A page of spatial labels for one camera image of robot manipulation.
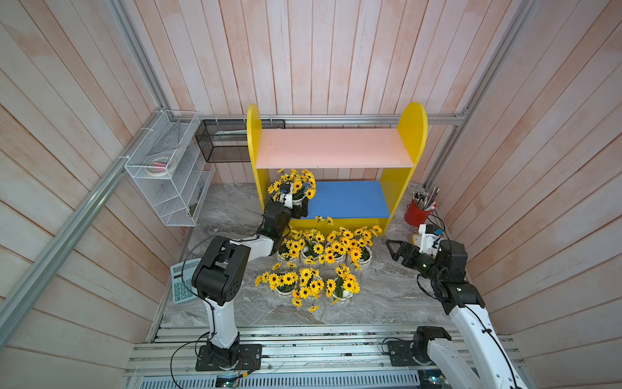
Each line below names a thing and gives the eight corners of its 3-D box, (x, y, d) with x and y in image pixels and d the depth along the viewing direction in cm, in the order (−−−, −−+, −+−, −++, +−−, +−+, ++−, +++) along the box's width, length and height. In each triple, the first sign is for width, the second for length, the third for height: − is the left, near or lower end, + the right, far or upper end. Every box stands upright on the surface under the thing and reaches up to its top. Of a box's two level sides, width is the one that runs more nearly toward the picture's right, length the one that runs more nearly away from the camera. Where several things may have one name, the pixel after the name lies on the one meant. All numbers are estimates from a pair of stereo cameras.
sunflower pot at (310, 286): (293, 311, 84) (290, 297, 72) (302, 282, 90) (302, 264, 79) (316, 319, 82) (318, 305, 71) (324, 288, 89) (326, 271, 77)
